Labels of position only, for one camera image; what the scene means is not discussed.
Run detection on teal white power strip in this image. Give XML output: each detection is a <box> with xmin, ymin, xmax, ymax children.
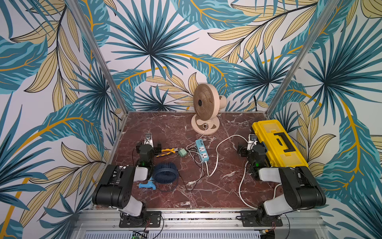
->
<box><xmin>195</xmin><ymin>139</ymin><xmax>210</xmax><ymax>163</ymax></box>

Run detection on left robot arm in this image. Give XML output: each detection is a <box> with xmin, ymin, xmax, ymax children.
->
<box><xmin>92</xmin><ymin>143</ymin><xmax>162</xmax><ymax>218</ymax></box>

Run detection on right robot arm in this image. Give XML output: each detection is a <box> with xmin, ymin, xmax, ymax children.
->
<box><xmin>237</xmin><ymin>144</ymin><xmax>326</xmax><ymax>221</ymax></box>

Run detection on dark blue handheld fan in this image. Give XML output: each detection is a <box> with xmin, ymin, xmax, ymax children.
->
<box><xmin>138</xmin><ymin>162</ymin><xmax>179</xmax><ymax>193</ymax></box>

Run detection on beige desk fan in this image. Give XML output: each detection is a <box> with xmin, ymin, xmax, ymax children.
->
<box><xmin>191</xmin><ymin>84</ymin><xmax>227</xmax><ymax>135</ymax></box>

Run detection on yellow black toolbox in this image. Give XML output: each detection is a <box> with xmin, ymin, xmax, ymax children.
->
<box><xmin>252</xmin><ymin>119</ymin><xmax>308</xmax><ymax>168</ymax></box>

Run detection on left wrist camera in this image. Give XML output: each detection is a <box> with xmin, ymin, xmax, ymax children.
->
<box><xmin>143</xmin><ymin>133</ymin><xmax>154</xmax><ymax>147</ymax></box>

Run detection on yellow handled pliers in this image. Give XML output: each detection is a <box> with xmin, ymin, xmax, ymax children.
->
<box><xmin>156</xmin><ymin>148</ymin><xmax>182</xmax><ymax>157</ymax></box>

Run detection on white power strip cable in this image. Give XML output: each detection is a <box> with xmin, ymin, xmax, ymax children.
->
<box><xmin>206</xmin><ymin>134</ymin><xmax>283</xmax><ymax>210</ymax></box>

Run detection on black thin cable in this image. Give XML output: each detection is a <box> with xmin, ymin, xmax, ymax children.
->
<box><xmin>177</xmin><ymin>155</ymin><xmax>210</xmax><ymax>192</ymax></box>

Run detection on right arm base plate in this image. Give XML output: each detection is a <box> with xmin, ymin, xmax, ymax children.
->
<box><xmin>236</xmin><ymin>210</ymin><xmax>283</xmax><ymax>228</ymax></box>

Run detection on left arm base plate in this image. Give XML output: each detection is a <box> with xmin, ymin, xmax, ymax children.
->
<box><xmin>119</xmin><ymin>211</ymin><xmax>162</xmax><ymax>228</ymax></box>

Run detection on aluminium front rail frame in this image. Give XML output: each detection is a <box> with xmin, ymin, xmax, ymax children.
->
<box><xmin>70</xmin><ymin>208</ymin><xmax>330</xmax><ymax>239</ymax></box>

